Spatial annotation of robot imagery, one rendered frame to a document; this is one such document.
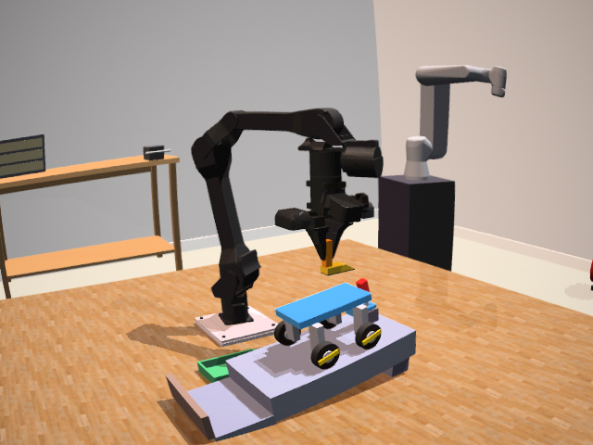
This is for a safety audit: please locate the red-headed pin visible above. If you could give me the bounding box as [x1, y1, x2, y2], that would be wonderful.
[356, 279, 370, 307]

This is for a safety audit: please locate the small blue wheeled trolley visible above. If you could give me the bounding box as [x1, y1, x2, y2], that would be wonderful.
[274, 283, 382, 370]

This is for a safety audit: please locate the green tray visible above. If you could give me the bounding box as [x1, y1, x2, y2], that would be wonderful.
[207, 364, 228, 376]
[197, 349, 255, 384]

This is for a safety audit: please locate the yellow wheel chock with orange handle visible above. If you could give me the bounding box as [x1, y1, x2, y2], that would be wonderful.
[321, 239, 355, 275]

